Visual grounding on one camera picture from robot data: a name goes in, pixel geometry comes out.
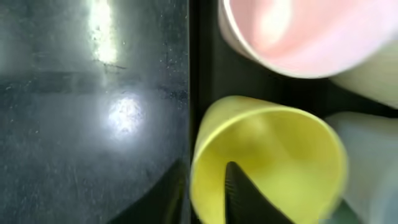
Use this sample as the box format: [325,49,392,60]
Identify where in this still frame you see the grey cup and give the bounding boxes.
[325,111,398,224]

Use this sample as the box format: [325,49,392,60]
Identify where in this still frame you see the white cup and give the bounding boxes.
[329,40,398,110]

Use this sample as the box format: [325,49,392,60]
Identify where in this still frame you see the black tray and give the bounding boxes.
[188,0,398,224]

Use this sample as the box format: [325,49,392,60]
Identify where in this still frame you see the yellow cup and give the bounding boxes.
[188,95,348,224]

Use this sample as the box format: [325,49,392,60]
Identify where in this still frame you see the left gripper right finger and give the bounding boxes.
[224,161,295,224]

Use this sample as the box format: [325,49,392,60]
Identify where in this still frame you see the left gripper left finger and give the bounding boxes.
[107,157,190,224]

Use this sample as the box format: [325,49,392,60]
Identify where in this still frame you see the pink cup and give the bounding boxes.
[217,0,398,79]

